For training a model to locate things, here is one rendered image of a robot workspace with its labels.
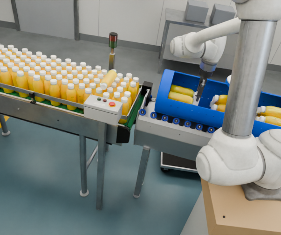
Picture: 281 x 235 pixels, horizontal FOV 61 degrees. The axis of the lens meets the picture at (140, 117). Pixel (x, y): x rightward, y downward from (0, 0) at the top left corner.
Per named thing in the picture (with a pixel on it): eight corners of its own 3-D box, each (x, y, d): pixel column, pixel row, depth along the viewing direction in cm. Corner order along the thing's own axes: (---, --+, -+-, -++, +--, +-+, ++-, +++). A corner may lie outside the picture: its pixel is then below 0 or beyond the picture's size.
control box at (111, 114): (116, 126, 135) (117, 111, 129) (83, 117, 137) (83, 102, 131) (121, 115, 143) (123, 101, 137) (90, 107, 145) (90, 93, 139)
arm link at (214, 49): (214, 55, 134) (193, 54, 131) (223, 27, 125) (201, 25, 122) (223, 64, 126) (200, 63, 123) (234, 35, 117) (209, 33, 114)
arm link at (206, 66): (218, 58, 132) (214, 67, 136) (202, 54, 133) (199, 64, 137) (218, 64, 125) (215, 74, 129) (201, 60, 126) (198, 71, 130)
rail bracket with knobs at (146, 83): (148, 100, 179) (150, 88, 172) (139, 97, 179) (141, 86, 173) (151, 93, 186) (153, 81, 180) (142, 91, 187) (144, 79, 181)
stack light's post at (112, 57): (107, 151, 253) (113, 55, 185) (104, 150, 253) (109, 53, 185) (108, 149, 256) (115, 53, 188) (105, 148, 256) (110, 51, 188)
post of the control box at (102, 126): (100, 210, 200) (105, 119, 138) (96, 209, 201) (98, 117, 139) (102, 206, 203) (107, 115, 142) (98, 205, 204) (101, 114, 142)
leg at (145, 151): (138, 199, 213) (149, 151, 175) (132, 197, 214) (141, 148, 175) (140, 193, 218) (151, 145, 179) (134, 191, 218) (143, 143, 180)
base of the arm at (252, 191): (298, 202, 97) (304, 193, 94) (246, 201, 96) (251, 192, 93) (276, 169, 112) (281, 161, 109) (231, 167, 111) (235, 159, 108)
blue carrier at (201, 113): (293, 156, 141) (321, 118, 124) (151, 120, 150) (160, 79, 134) (281, 129, 164) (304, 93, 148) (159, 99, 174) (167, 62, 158)
